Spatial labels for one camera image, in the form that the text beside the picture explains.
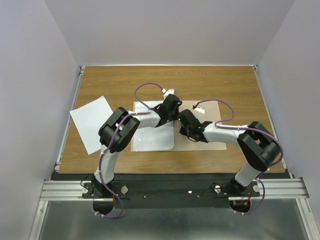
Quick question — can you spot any beige file folder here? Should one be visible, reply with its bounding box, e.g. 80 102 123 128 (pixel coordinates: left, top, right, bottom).
130 100 228 153

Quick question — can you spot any white paper sheet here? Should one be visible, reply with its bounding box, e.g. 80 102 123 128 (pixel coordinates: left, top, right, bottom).
69 96 113 155
131 100 175 152

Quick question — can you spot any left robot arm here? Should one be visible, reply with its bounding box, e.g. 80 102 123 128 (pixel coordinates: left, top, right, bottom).
91 93 182 198

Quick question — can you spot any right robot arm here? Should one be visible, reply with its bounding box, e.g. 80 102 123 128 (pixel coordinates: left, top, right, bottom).
177 109 284 196

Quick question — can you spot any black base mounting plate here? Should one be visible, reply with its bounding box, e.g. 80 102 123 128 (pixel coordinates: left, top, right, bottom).
82 173 260 213

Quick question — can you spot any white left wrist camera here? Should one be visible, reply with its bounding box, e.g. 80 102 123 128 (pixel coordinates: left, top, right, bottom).
161 88 176 99

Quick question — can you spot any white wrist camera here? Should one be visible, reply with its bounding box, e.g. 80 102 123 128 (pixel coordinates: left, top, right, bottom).
192 105 205 114
161 88 176 99

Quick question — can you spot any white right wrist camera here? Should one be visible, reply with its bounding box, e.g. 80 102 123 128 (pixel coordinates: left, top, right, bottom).
192 105 205 114

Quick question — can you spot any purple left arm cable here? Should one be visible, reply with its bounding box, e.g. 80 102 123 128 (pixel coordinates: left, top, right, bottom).
93 82 166 220

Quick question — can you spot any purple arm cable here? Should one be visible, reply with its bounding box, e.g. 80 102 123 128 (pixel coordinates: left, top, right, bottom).
194 99 285 216
93 82 166 220

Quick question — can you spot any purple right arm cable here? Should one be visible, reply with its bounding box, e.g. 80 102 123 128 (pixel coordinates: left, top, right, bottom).
194 99 285 216

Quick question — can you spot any right aluminium frame rail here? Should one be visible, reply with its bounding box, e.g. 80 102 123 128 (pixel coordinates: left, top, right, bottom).
223 178 310 201

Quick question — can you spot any aluminium frame rail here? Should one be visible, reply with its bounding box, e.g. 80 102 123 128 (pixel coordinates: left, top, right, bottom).
39 180 113 202
223 178 310 201

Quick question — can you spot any left aluminium frame rail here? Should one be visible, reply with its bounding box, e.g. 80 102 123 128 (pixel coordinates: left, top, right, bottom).
39 180 113 202

